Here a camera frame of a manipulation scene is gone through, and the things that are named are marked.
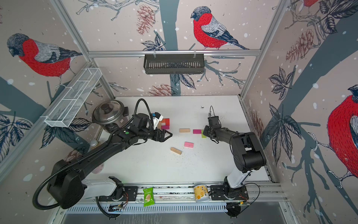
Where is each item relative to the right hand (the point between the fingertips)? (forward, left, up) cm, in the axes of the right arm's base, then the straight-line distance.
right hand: (207, 129), depth 99 cm
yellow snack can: (-41, +7, +7) cm, 42 cm away
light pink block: (-12, +13, -1) cm, 18 cm away
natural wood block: (0, +16, -1) cm, 16 cm away
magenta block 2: (+1, +30, 0) cm, 30 cm away
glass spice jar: (-18, +71, +11) cm, 74 cm away
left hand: (-13, +25, +18) cm, 34 cm away
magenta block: (-2, +7, +1) cm, 8 cm away
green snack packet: (-44, +34, +1) cm, 55 cm away
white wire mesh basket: (-13, +79, +31) cm, 86 cm away
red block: (+6, +30, +1) cm, 30 cm away
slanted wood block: (-16, +24, 0) cm, 29 cm away
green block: (-5, +3, -1) cm, 6 cm away
